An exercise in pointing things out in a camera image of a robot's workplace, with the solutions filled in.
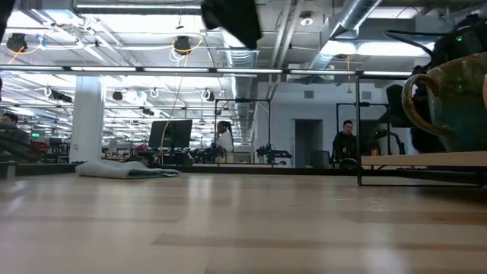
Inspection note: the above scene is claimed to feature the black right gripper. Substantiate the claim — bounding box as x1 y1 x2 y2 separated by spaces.
386 64 447 154

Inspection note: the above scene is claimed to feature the blue green glazed mug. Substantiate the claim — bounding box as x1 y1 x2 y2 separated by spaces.
401 51 487 153

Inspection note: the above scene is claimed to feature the black ceiling device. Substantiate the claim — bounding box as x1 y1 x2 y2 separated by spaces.
6 33 28 53
173 36 193 56

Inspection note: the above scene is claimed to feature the person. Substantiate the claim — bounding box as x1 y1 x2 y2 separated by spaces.
0 113 31 163
215 120 234 153
332 119 378 168

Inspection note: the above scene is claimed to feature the dark background monitor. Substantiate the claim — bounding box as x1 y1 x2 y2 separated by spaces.
148 119 193 149

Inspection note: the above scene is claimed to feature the white building pillar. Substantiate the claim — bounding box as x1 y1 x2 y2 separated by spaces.
69 75 107 164

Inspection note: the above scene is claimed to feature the grey folded cloth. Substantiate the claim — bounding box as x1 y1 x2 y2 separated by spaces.
75 158 182 180

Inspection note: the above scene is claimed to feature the black background rig frame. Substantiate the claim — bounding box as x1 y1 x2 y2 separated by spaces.
214 98 272 164
336 101 391 168

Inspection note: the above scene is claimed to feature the wooden shelf black wire frame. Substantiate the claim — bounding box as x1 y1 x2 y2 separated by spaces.
357 75 487 187

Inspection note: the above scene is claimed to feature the ribbed silver air duct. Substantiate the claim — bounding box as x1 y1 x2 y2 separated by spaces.
218 26 259 142

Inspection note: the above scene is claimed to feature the slanted silver air duct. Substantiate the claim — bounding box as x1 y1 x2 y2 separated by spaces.
304 0 384 72

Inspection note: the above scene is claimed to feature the black table frame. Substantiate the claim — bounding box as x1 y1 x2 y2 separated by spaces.
0 161 487 186

